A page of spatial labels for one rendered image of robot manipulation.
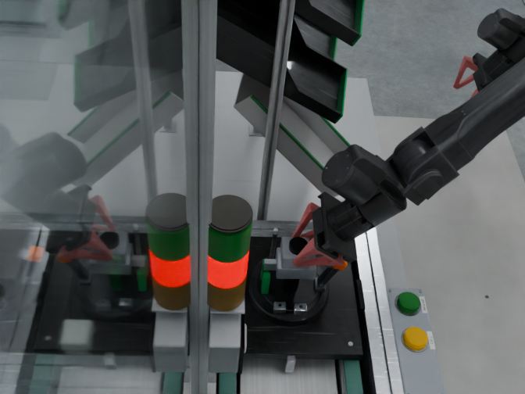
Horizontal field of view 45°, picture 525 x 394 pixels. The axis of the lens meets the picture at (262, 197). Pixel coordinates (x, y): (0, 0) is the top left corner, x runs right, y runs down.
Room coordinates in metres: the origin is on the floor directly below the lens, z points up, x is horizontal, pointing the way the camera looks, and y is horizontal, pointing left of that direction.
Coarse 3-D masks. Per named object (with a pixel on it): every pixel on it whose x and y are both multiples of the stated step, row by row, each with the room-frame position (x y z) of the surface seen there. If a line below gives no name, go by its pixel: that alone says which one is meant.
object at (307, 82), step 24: (240, 0) 0.95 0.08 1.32; (264, 0) 0.95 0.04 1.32; (240, 24) 0.94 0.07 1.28; (264, 24) 0.95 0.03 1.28; (216, 48) 0.83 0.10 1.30; (240, 48) 0.83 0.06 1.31; (264, 48) 0.82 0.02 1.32; (312, 48) 0.95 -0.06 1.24; (264, 72) 0.82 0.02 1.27; (288, 72) 0.82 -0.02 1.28; (312, 72) 0.92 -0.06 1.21; (336, 72) 0.94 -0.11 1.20; (288, 96) 0.82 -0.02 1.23; (312, 96) 0.85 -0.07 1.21; (336, 96) 0.88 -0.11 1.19; (336, 120) 0.82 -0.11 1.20
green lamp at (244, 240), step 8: (216, 232) 0.38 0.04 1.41; (240, 232) 0.39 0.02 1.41; (248, 232) 0.40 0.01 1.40; (216, 240) 0.38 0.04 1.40; (224, 240) 0.38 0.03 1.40; (232, 240) 0.38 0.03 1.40; (240, 240) 0.39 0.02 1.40; (248, 240) 0.40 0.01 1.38; (208, 248) 0.39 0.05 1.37; (216, 248) 0.38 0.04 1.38; (224, 248) 0.38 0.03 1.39; (232, 248) 0.38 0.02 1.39; (240, 248) 0.39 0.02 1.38; (248, 248) 0.40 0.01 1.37; (216, 256) 0.38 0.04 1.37; (224, 256) 0.38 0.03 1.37; (232, 256) 0.38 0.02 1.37; (240, 256) 0.39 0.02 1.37
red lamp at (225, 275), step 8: (208, 256) 0.39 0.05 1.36; (208, 264) 0.39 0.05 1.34; (216, 264) 0.38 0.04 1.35; (224, 264) 0.38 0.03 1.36; (232, 264) 0.38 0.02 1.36; (240, 264) 0.39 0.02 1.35; (208, 272) 0.39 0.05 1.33; (216, 272) 0.38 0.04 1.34; (224, 272) 0.38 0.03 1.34; (232, 272) 0.38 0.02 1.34; (240, 272) 0.39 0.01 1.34; (208, 280) 0.39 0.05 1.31; (216, 280) 0.38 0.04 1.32; (224, 280) 0.38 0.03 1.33; (232, 280) 0.38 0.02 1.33; (240, 280) 0.39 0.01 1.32
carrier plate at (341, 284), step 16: (256, 240) 0.71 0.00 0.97; (256, 256) 0.67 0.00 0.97; (336, 288) 0.63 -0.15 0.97; (352, 288) 0.63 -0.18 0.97; (336, 304) 0.59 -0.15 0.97; (352, 304) 0.60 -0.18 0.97; (256, 320) 0.54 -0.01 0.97; (320, 320) 0.56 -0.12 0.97; (336, 320) 0.56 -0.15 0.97; (352, 320) 0.57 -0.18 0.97; (256, 336) 0.51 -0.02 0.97; (272, 336) 0.52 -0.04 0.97; (288, 336) 0.52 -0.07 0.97; (304, 336) 0.52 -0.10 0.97; (320, 336) 0.53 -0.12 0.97; (336, 336) 0.53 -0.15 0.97; (352, 336) 0.53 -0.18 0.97; (256, 352) 0.48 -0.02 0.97; (272, 352) 0.49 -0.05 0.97; (288, 352) 0.49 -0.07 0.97; (304, 352) 0.49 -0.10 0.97; (320, 352) 0.50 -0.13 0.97; (336, 352) 0.50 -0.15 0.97; (352, 352) 0.50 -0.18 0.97
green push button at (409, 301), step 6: (402, 294) 0.63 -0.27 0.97; (408, 294) 0.63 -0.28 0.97; (414, 294) 0.63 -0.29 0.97; (402, 300) 0.62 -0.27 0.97; (408, 300) 0.62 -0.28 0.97; (414, 300) 0.62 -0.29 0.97; (402, 306) 0.60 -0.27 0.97; (408, 306) 0.60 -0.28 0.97; (414, 306) 0.61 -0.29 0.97; (408, 312) 0.60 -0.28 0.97; (414, 312) 0.60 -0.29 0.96
